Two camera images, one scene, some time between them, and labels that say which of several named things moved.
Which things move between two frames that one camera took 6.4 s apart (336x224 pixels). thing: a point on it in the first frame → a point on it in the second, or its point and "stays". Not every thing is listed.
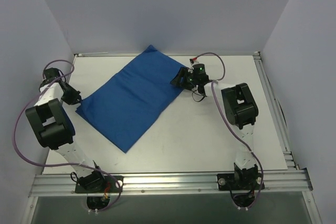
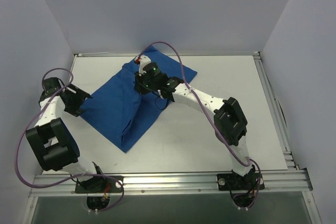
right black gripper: (185, 78) → (142, 85)
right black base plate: (227, 182) stays
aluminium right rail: (290, 160) stays
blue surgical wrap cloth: (126, 105) stays
